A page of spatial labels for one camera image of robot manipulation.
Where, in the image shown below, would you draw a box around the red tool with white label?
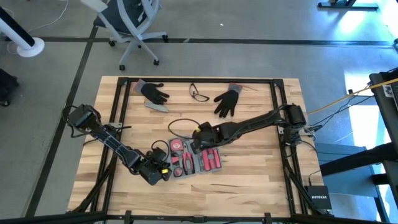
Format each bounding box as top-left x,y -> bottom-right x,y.
170,139 -> 184,152

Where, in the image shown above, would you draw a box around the black stand base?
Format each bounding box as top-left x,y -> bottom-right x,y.
317,0 -> 380,12

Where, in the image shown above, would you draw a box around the pink-handled screwdriver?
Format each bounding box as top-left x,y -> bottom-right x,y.
213,148 -> 222,169

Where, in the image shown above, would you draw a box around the black workbench frame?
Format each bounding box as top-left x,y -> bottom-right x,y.
318,70 -> 398,224

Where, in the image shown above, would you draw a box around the grey plastic tool case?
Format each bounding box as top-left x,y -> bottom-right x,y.
167,138 -> 224,180

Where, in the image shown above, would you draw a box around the light grey mesh office chair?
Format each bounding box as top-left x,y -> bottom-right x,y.
80,0 -> 169,72

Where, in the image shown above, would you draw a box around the black work glove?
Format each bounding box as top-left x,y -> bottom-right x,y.
213,82 -> 243,118
133,78 -> 170,106

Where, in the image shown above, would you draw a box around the black right camera cable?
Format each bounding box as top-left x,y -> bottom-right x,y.
167,118 -> 201,140

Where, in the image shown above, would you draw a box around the black-framed safety glasses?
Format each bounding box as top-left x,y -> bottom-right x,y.
188,82 -> 210,103

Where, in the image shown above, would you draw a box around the white tower fan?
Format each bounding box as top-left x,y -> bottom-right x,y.
0,6 -> 45,58

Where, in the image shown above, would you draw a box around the black bag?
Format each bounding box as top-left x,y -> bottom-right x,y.
0,68 -> 19,108

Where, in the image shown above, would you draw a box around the black Netgear network switch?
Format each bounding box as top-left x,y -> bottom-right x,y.
303,185 -> 333,211

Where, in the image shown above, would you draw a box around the black metal table frame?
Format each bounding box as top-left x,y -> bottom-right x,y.
65,77 -> 335,224

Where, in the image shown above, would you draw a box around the pink-handled pliers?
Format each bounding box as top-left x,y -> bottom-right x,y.
182,143 -> 196,175

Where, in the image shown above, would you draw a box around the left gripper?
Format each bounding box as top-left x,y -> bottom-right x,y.
136,154 -> 172,187

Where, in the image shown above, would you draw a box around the black camera cable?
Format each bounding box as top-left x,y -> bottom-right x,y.
167,118 -> 201,140
150,139 -> 171,156

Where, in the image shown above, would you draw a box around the yellow cable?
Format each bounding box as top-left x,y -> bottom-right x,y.
307,77 -> 398,115

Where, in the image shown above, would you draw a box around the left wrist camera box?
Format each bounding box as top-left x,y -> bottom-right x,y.
150,147 -> 168,163

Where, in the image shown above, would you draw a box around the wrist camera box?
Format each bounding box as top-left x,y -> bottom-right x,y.
195,124 -> 218,144
150,147 -> 168,163

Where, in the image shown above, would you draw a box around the black left camera cable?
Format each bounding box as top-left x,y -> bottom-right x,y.
150,139 -> 171,156

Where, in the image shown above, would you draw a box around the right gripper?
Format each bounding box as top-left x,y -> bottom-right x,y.
190,122 -> 223,155

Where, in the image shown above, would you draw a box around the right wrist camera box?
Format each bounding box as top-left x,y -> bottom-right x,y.
195,124 -> 218,144

